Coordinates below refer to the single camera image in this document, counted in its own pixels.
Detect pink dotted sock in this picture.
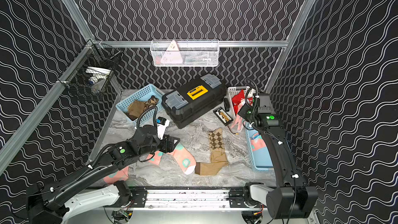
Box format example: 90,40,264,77
146,143,197,175

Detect pink patterned sock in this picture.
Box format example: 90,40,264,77
229,113,268,152

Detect red santa sock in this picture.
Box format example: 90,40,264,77
231,90,245,115

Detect tan argyle sock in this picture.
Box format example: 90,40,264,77
144,95,159,111

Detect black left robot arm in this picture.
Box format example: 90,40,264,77
26,125,180,224

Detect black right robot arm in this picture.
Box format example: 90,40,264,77
238,92,318,220

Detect white perforated plastic basket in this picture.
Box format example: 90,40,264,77
227,86,257,120

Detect right light blue basket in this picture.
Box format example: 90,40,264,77
244,120,274,172

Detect light blue basket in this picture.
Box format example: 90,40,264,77
244,120,274,172
116,84,164,126

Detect left light blue basket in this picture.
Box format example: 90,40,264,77
116,84,164,126

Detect black stapler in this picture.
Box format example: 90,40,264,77
223,98,230,112

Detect black board yellow connectors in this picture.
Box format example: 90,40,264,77
213,107,234,126

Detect tan plain sock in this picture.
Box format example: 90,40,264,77
194,128,229,176

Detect pink sock left edge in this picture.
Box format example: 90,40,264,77
103,167,129,184

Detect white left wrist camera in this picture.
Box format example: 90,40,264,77
156,117,170,140

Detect black toolbox yellow handle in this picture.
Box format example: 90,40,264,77
161,74,227,129

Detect clear wall-mounted basket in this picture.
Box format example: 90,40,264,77
150,39,220,67

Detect black wire wall basket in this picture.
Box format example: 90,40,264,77
62,44,123,102

